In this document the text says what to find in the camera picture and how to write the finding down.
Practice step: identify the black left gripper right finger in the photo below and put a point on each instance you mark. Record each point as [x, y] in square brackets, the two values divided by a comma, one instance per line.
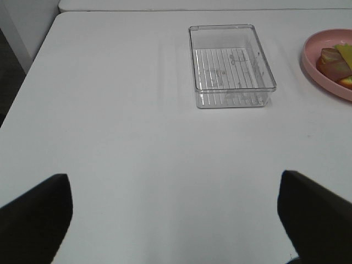
[316, 220]

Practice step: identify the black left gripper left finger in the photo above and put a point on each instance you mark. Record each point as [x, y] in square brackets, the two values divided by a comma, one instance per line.
[34, 224]

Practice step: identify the bread slice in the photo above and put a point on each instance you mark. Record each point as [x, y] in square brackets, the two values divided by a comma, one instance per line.
[346, 82]

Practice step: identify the bacon strip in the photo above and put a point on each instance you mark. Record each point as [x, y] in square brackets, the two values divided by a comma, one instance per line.
[332, 65]

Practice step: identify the yellow cheese slice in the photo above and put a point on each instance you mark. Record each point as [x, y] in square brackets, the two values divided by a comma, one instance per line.
[345, 51]

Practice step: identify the clear left plastic container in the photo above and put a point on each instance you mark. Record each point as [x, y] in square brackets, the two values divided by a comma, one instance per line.
[229, 67]

